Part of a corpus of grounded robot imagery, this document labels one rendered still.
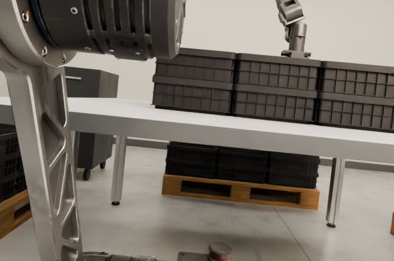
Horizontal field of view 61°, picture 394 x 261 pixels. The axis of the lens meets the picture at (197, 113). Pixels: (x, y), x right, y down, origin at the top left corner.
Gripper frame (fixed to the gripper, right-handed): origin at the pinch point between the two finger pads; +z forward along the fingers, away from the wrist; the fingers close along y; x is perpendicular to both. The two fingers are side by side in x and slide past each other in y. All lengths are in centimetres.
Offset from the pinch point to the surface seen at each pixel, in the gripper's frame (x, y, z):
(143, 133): 62, 40, 22
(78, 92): -126, 139, 16
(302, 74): 7.4, -1.7, -0.4
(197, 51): 8.9, 36.2, -4.2
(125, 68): -328, 167, -25
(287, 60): 8.7, 4.1, -4.4
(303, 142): 59, 7, 20
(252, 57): 8.8, 16.5, -4.3
